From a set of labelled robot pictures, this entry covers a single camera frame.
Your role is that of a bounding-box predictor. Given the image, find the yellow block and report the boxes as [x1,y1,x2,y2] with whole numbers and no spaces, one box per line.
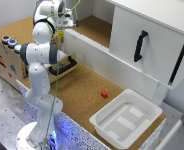
[57,29,65,38]

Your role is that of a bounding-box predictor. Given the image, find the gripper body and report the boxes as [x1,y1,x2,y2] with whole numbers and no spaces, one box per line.
[56,13,77,30]

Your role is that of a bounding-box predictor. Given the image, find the green cable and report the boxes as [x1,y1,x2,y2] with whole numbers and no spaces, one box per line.
[41,0,83,150]

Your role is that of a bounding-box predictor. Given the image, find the black door handle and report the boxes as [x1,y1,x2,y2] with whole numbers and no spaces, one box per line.
[133,30,149,63]

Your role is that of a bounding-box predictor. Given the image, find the white cabinet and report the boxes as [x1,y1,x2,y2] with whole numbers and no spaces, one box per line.
[63,0,184,108]

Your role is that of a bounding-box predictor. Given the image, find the blue button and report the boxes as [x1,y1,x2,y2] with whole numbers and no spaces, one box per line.
[7,38,18,48]

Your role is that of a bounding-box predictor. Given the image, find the wooden drawer box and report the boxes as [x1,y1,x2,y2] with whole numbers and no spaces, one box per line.
[0,16,78,93]

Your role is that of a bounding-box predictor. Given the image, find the green button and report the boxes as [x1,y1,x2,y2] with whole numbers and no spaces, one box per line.
[13,44,23,54]

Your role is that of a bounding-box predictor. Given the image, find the black drawer handle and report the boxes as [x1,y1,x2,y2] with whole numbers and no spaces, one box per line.
[47,55,78,77]

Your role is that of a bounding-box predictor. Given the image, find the white plastic box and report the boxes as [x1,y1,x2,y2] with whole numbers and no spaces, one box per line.
[88,88,164,150]

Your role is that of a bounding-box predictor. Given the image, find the red button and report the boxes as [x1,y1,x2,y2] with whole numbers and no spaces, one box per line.
[1,34,11,45]

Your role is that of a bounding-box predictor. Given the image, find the pink block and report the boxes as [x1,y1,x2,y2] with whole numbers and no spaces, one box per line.
[100,90,109,99]

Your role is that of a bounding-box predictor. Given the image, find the white sliding door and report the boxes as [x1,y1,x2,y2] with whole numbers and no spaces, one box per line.
[108,5,184,85]

